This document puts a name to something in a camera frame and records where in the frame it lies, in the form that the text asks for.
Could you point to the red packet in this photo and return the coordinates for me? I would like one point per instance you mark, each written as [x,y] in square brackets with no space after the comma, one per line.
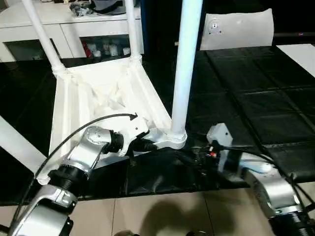
[85,50]

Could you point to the white plastic table top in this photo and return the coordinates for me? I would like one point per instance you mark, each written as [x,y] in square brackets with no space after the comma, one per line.
[81,81]

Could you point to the black bundle in plastic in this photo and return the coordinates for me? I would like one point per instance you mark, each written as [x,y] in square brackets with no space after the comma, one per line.
[80,9]

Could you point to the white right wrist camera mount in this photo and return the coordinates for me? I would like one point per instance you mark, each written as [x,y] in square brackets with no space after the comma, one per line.
[221,134]

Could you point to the black stand leg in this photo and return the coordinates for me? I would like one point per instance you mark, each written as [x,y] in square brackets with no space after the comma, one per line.
[4,227]

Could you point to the white flat board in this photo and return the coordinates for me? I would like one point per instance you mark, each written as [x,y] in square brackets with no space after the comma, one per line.
[300,56]

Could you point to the black table mat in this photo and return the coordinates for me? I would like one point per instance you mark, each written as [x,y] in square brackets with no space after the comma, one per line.
[246,86]

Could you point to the small white cup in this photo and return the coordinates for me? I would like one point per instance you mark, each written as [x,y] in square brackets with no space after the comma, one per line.
[126,51]
[98,53]

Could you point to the grey round bag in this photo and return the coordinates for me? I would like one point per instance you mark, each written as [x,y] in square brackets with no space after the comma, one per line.
[108,6]

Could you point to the white sideboard cabinet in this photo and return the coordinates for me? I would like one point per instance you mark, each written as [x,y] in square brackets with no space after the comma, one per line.
[29,29]

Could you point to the black rail with red mark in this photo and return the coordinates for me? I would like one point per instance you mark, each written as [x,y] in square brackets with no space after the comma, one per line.
[292,34]

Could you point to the black cabinet with gold label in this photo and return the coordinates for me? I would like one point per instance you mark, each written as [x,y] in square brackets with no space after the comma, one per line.
[160,24]

